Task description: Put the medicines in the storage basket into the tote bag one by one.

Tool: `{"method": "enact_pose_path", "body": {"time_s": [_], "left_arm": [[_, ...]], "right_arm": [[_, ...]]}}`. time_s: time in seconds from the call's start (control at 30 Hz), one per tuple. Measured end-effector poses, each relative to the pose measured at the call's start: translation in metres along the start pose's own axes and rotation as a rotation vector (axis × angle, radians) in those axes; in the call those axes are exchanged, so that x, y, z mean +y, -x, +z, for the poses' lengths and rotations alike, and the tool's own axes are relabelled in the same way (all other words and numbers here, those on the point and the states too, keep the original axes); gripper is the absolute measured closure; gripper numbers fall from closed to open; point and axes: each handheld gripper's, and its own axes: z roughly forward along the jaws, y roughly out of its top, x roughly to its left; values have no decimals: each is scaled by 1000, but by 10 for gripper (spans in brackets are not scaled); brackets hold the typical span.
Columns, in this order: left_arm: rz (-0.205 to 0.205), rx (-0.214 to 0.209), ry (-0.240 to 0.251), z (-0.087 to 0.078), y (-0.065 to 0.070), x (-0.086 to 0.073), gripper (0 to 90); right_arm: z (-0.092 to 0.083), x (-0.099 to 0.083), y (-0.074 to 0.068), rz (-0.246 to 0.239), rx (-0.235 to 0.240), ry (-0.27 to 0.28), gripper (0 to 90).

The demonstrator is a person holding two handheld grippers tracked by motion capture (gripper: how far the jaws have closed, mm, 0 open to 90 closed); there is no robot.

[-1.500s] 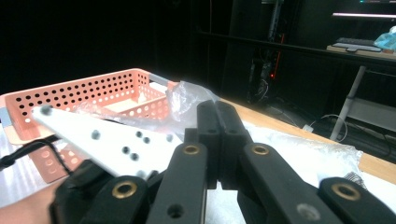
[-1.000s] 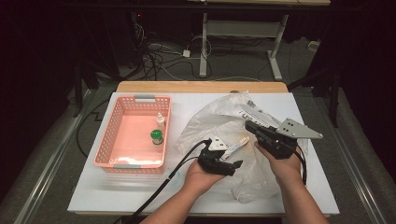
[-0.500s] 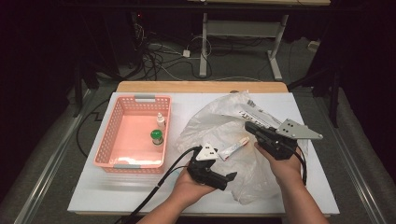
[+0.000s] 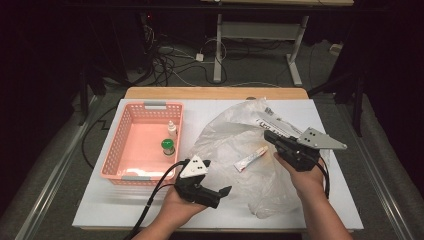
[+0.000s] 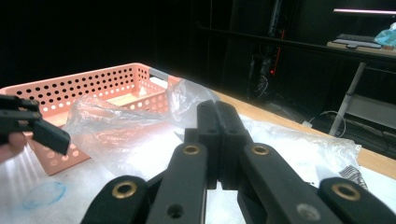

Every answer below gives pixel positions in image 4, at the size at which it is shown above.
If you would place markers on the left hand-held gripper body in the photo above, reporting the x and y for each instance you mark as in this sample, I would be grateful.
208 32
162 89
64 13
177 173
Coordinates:
193 183

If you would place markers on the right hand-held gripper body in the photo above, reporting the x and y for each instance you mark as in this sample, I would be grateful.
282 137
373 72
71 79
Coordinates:
300 153

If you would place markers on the white ointment tube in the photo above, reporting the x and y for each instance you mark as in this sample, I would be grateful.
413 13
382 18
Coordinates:
250 159

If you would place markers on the clear plastic bag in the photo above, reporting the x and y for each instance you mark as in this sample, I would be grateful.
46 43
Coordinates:
226 133

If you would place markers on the green-capped small bottle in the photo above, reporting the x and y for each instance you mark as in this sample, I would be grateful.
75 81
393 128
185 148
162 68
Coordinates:
168 146

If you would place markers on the white dropper bottle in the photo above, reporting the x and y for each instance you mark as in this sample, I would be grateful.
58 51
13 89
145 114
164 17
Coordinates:
172 130

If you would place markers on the pink plastic basket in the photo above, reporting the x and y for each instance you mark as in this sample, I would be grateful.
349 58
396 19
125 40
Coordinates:
143 140

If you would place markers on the person's left hand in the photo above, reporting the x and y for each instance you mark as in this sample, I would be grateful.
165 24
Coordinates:
178 210

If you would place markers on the person's right hand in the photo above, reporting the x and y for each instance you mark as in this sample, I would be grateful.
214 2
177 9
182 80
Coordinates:
308 185

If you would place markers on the wooden table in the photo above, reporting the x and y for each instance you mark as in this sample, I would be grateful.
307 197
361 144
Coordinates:
216 92

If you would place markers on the black stand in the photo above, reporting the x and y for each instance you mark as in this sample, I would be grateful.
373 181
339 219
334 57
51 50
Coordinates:
357 100
84 96

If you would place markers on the white board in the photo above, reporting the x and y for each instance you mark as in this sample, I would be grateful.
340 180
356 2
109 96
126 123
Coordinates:
100 206

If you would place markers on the white metal desk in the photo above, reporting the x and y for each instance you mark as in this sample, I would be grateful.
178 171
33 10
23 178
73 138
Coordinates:
256 30

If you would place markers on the white power adapter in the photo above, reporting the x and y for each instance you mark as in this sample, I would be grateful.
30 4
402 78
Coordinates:
199 57

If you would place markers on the metal floor rail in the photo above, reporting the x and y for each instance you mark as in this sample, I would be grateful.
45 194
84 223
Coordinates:
376 173
56 173

